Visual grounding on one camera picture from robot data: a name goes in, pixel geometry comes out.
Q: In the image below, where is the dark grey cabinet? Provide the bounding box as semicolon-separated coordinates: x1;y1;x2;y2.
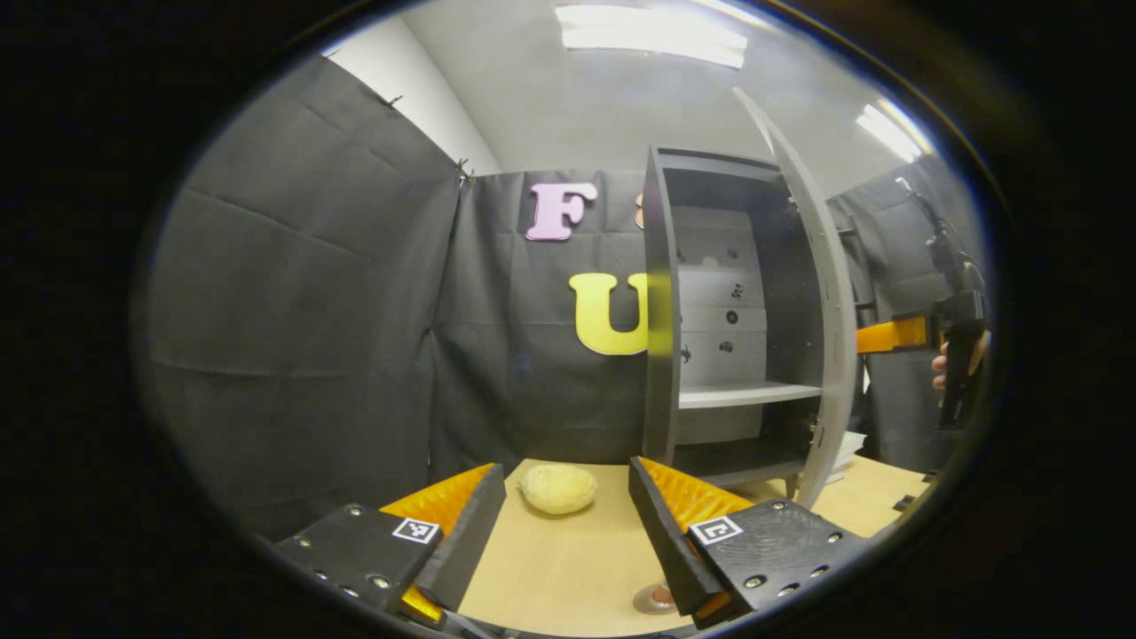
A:
640;146;832;499

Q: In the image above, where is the black backdrop cloth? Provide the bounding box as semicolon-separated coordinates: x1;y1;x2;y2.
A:
133;53;988;544

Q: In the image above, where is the white cabinet shelf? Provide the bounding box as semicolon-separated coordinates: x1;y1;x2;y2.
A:
678;381;824;411

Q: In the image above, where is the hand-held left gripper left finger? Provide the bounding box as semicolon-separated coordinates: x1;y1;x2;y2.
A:
273;461;507;629

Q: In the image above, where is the black cabinet door handle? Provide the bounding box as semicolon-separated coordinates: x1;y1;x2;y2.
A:
836;224;881;313

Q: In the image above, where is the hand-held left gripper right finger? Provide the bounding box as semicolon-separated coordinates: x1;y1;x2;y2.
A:
628;456;875;629

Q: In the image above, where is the ceiling light panel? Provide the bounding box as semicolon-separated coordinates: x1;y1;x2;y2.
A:
856;99;934;163
554;4;749;71

